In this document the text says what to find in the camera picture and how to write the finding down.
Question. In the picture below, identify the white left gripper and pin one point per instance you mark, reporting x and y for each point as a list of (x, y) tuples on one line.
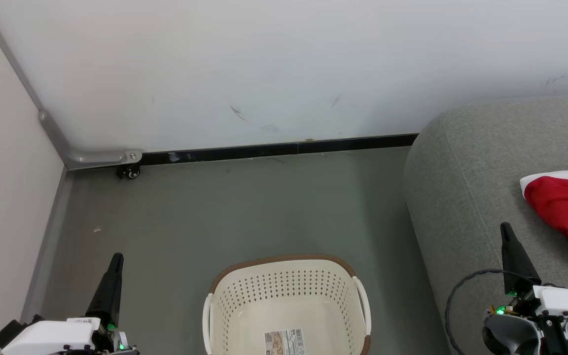
[(52, 340)]

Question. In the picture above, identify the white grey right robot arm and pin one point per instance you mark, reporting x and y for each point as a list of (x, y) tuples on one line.
[(511, 337)]

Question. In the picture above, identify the grey fabric sofa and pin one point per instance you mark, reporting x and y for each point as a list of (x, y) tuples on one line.
[(461, 172)]

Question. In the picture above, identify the black caster wheel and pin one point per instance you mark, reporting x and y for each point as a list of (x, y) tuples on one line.
[(130, 172)]

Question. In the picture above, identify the white perforated laundry basket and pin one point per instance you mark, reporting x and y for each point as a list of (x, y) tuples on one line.
[(289, 286)]

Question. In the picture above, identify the printed paper basket label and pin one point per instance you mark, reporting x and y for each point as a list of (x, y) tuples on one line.
[(285, 342)]

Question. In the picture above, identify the black baseboard strip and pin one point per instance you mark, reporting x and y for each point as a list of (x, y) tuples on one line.
[(264, 149)]

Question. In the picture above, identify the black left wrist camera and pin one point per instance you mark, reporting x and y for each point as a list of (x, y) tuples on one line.
[(7, 334)]

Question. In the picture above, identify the grey metal partition frame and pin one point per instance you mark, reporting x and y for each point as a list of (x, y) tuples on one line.
[(91, 159)]

